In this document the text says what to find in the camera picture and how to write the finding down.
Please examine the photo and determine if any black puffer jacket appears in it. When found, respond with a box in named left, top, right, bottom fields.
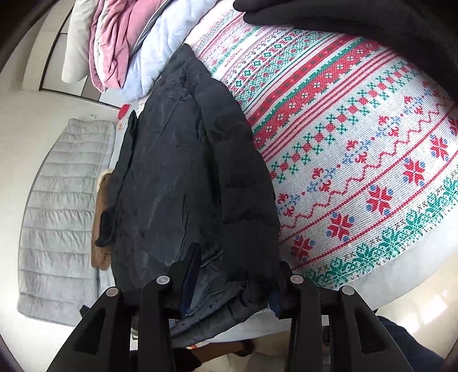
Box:
left=94, top=43, right=281, bottom=348

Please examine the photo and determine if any white pillow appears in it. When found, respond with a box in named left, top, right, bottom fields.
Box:
left=61, top=0, right=104, bottom=84

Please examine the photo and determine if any pink quilt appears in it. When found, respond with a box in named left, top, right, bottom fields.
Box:
left=89, top=0, right=169, bottom=93

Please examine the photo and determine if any white bed mattress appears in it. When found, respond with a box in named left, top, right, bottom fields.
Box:
left=333, top=215, right=458, bottom=312

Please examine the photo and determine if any red green patterned blanket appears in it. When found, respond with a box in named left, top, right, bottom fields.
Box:
left=193, top=9, right=458, bottom=290

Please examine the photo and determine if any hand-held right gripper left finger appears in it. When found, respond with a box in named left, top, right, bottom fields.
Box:
left=46, top=242, right=203, bottom=372

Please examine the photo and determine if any brown fur-trimmed garment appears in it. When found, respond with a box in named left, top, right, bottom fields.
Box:
left=90, top=171, right=114, bottom=272

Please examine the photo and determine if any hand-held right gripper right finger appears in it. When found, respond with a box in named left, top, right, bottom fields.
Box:
left=270, top=261, right=406, bottom=372

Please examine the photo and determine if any black fleece cloth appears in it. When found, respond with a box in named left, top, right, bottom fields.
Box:
left=232, top=0, right=458, bottom=108

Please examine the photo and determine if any grey quilted mat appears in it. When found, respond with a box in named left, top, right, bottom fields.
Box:
left=17, top=118, right=117, bottom=319

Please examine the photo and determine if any person's leg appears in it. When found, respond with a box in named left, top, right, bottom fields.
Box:
left=376, top=315, right=449, bottom=372

